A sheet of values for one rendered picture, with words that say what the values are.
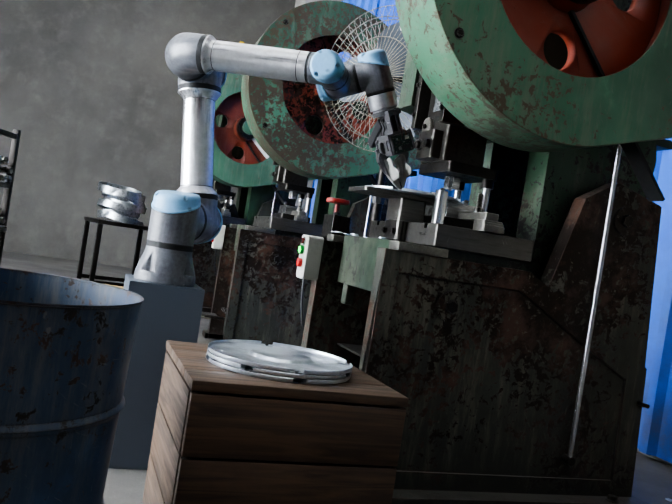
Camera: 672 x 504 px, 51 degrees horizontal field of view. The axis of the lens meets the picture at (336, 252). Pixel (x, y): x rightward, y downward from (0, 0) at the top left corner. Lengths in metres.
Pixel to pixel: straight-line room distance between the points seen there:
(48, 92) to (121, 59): 0.88
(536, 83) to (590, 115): 0.16
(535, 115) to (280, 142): 1.79
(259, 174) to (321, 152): 1.75
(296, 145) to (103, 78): 5.46
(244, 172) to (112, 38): 3.98
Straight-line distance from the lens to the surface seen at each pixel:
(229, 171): 4.98
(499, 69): 1.65
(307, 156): 3.31
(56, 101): 8.52
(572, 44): 1.88
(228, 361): 1.32
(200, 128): 1.94
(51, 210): 8.44
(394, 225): 1.98
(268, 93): 3.30
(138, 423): 1.80
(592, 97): 1.78
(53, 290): 1.31
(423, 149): 2.06
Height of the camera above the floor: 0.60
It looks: level
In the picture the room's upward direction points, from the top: 9 degrees clockwise
